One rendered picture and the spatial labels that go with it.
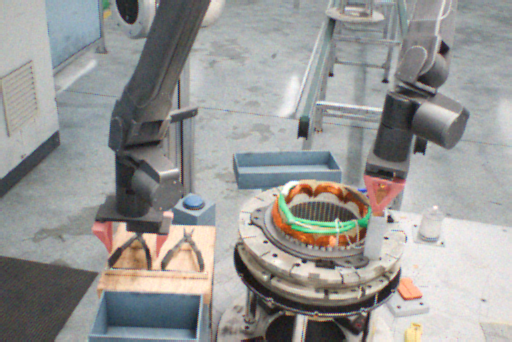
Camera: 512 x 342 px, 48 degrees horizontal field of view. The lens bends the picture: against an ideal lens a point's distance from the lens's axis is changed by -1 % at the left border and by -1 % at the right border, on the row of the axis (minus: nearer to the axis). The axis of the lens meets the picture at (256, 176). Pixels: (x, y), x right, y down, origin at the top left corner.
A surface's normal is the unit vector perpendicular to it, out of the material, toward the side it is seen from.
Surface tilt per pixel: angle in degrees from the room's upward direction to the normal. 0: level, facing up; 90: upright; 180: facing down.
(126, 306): 90
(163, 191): 94
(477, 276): 0
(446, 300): 0
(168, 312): 90
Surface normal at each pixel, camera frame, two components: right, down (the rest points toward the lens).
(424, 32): -0.56, -0.19
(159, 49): -0.69, 0.22
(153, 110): 0.56, 0.72
